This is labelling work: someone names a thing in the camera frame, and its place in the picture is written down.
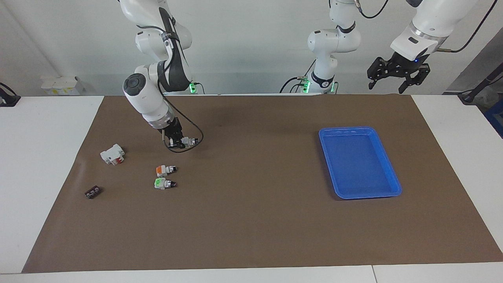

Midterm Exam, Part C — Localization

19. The black stand pole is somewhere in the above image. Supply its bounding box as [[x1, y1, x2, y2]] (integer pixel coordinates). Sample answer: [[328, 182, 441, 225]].
[[458, 63, 503, 105]]

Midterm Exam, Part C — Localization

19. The black table clamp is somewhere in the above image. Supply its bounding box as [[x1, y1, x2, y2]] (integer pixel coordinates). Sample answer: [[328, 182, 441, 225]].
[[0, 83, 21, 107]]

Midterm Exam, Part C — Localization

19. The black left base cable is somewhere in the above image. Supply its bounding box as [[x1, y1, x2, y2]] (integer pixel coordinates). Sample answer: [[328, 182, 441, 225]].
[[280, 59, 313, 94]]

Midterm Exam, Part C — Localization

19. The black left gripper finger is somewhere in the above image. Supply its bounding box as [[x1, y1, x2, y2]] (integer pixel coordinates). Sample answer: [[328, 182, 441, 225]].
[[399, 65, 431, 95], [367, 57, 393, 90]]

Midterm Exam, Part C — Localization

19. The blue crate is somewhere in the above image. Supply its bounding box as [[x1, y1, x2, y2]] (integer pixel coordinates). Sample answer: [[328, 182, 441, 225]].
[[485, 110, 503, 139]]

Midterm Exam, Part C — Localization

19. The brown table mat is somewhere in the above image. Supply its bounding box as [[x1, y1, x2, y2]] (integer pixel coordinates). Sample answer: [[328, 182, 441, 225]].
[[22, 94, 503, 274]]

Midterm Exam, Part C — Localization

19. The white circuit breaker red lever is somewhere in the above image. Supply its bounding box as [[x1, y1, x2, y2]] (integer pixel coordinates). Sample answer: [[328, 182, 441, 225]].
[[100, 144, 125, 166]]

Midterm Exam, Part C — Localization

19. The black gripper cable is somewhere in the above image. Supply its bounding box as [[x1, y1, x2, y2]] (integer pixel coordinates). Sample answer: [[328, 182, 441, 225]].
[[159, 94, 204, 154], [356, 0, 497, 53]]

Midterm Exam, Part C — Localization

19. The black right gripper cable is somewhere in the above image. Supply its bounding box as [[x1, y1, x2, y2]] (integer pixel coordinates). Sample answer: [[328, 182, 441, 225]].
[[159, 94, 204, 154]]

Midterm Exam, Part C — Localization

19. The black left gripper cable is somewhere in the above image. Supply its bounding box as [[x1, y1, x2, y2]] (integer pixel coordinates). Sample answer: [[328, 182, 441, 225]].
[[356, 0, 497, 53]]

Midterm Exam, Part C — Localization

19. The blue plastic tray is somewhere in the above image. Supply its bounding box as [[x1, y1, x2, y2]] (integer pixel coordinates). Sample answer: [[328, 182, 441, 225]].
[[319, 126, 402, 200]]

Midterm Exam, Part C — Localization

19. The white cardboard box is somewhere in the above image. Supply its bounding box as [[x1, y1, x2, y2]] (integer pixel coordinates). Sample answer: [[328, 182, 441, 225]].
[[41, 76, 85, 96]]

